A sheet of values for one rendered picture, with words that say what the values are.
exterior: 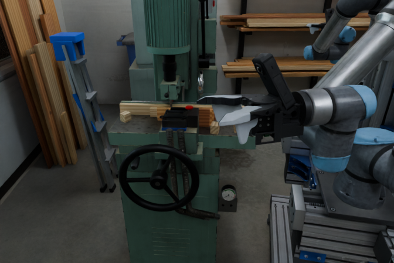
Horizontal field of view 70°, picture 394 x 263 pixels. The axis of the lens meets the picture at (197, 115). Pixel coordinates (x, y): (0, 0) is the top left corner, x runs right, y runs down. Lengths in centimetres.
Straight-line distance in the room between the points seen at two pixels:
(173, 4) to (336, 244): 100
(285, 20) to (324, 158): 268
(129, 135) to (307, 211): 71
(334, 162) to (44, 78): 218
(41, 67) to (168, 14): 155
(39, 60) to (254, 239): 197
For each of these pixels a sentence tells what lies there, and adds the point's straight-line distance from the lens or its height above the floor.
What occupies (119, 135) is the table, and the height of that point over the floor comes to 89.
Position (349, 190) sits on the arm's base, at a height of 85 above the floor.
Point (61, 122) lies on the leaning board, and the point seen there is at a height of 39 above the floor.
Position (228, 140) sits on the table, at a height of 88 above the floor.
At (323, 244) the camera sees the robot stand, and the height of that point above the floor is 64.
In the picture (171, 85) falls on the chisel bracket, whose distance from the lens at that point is 118.
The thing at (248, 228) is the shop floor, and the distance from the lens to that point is 202.
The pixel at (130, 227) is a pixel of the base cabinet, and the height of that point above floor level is 38.
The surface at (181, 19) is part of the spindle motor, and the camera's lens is 111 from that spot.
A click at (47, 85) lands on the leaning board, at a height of 73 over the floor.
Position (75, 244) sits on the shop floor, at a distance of 204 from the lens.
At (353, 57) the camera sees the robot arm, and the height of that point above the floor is 128.
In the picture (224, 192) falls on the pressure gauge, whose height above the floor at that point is 67.
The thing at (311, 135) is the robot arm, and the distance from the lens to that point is 70.
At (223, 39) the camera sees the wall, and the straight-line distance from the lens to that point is 361.
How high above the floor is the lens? 144
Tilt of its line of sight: 25 degrees down
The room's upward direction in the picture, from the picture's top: straight up
